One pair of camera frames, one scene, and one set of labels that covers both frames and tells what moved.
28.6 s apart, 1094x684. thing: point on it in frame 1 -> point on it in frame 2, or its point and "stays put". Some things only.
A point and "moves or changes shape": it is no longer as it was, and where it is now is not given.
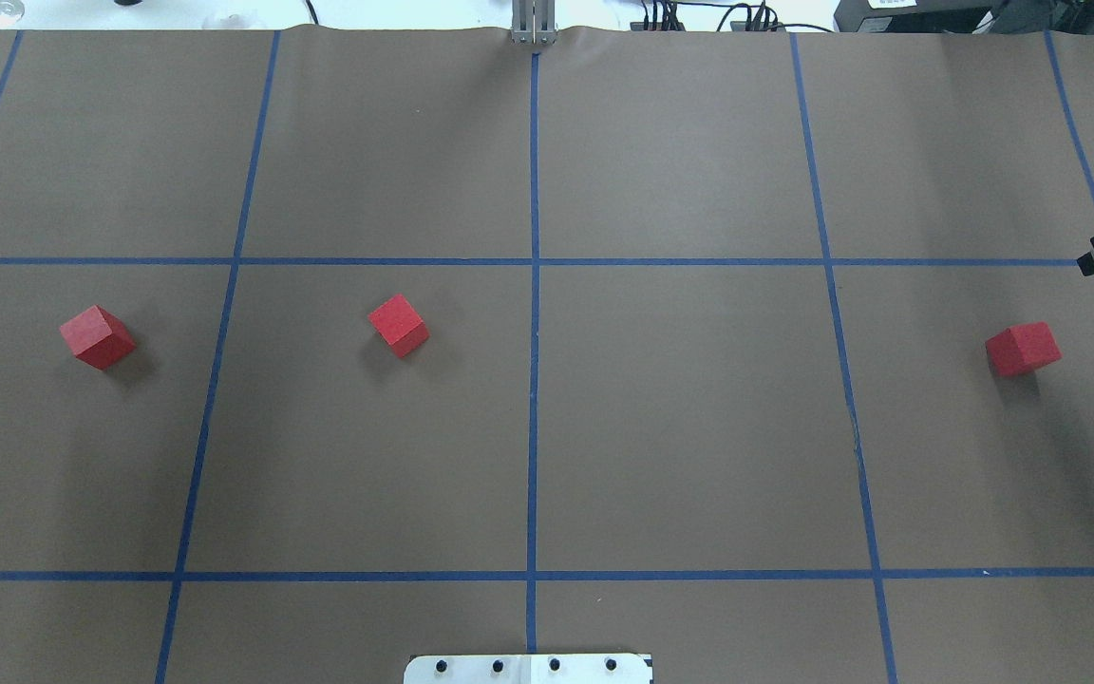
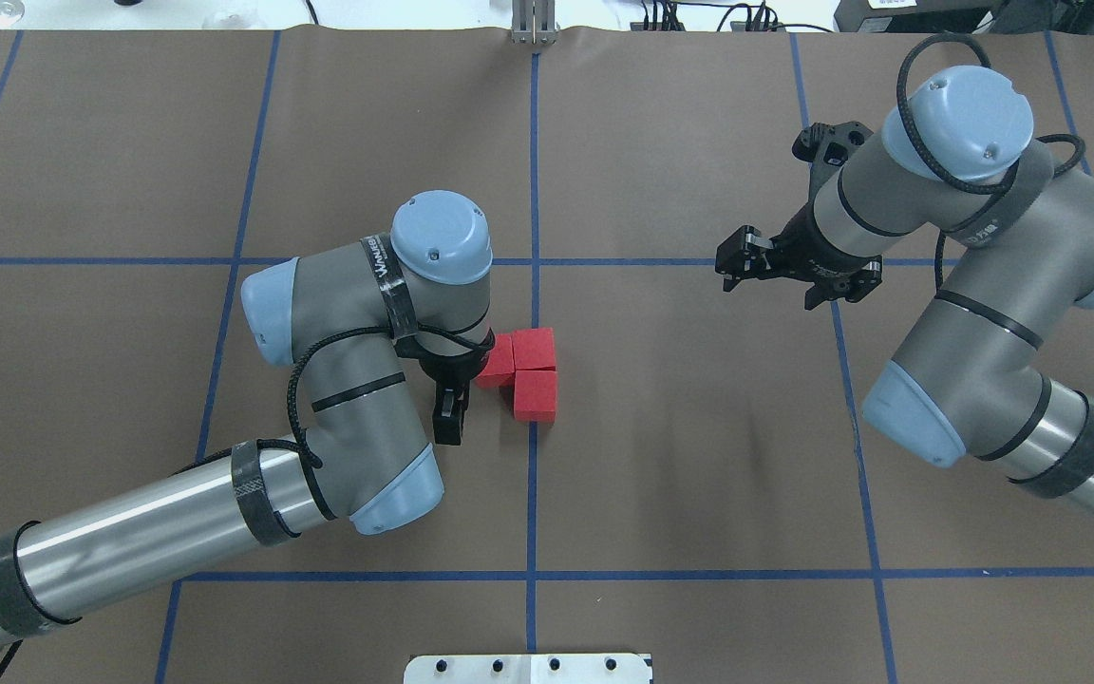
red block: x=1022 y=349 moves or changes shape
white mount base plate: x=530 y=669 stays put
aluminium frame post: x=534 y=22 stays put
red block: x=98 y=337 -> x=499 y=369
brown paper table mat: x=276 y=355 stays put
